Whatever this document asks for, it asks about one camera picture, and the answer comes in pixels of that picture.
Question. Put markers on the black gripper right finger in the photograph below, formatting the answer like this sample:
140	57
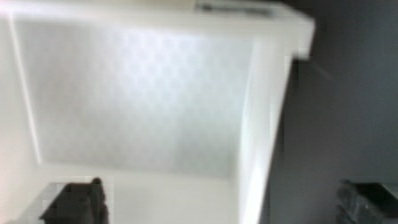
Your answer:
366	203

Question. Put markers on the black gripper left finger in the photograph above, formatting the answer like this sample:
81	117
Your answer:
78	205

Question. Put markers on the white drawer tray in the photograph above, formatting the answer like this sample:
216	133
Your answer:
142	85

